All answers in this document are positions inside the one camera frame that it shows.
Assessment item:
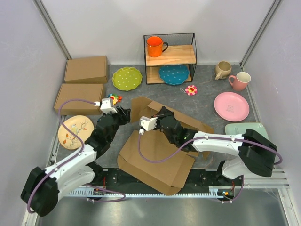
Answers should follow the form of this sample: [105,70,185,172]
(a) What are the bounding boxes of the large cardboard box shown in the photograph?
[117,97,214,195]

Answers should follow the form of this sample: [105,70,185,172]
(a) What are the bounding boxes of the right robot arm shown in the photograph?
[144,107,278,186]

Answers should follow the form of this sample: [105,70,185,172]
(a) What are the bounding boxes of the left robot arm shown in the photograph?
[21,106,131,217]

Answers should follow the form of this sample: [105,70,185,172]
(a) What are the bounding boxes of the closed cardboard box front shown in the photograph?
[53,83,106,116]

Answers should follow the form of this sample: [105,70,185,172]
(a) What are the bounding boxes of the closed cardboard box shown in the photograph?
[64,56,109,84]
[53,83,106,116]

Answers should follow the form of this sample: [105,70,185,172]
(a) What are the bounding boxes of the closed cardboard box rear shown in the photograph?
[64,56,109,84]

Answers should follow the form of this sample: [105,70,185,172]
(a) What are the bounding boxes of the green dotted plate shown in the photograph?
[112,67,143,91]

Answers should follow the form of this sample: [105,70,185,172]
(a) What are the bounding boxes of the beige bird plate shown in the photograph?
[58,115,94,150]

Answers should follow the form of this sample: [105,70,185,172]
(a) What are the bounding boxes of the blue dotted plate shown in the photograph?
[158,65,190,85]

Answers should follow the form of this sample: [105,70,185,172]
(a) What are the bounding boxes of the pink flower toy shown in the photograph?
[180,85,198,96]

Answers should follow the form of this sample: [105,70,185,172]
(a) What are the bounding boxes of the orange mug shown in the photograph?
[146,36,168,57]

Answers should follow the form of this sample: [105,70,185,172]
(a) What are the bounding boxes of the pink round plate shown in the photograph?
[214,92,250,122]

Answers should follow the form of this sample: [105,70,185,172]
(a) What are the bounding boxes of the beige ceramic mug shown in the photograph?
[215,61,232,80]

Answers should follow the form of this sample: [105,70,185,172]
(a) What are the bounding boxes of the mint rectangular plate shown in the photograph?
[225,122,269,140]

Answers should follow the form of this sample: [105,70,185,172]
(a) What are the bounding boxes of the pink mug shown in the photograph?
[228,72,251,91]

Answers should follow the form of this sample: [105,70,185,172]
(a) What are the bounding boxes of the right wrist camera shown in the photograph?
[139,116,158,135]

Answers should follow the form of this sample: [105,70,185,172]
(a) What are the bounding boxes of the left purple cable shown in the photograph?
[27,98,102,214]

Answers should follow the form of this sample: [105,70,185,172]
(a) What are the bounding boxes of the black wire wooden shelf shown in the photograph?
[143,32,197,85]

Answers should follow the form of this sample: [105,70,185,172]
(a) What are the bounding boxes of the grey cable duct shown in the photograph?
[63,186,235,198]

